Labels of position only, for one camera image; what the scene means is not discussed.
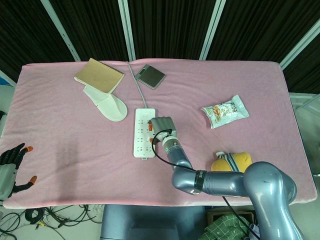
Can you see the brown spiral notebook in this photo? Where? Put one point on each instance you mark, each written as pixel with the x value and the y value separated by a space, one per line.
pixel 100 75

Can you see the white power strip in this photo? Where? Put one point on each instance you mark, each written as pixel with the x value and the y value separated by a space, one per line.
pixel 141 140

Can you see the blue-grey robot torso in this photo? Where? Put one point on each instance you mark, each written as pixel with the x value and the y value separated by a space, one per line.
pixel 150 222

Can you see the green checked cloth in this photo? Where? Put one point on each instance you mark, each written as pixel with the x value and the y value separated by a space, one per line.
pixel 225 227

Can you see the yellow plush toy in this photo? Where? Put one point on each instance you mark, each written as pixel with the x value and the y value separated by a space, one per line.
pixel 222 165

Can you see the pink fleece blanket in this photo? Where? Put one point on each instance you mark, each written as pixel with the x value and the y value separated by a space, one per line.
pixel 75 140

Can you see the square silver digital scale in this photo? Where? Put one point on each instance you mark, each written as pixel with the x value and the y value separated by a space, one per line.
pixel 151 76

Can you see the white disposable slipper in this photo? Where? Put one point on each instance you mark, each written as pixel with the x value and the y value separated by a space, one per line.
pixel 110 106

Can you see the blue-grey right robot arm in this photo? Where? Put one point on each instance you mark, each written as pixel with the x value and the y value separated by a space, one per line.
pixel 225 180

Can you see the brown cardboard box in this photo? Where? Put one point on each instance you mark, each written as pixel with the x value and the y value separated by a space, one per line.
pixel 215 211

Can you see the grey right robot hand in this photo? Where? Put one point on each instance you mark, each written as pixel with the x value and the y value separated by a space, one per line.
pixel 163 125

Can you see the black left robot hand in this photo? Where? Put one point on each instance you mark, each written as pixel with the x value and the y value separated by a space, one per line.
pixel 7 172

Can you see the white partition post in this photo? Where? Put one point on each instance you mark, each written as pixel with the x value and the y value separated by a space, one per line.
pixel 127 30
pixel 62 32
pixel 300 45
pixel 212 30

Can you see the nut snack packet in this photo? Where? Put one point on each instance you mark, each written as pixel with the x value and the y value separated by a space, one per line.
pixel 225 111

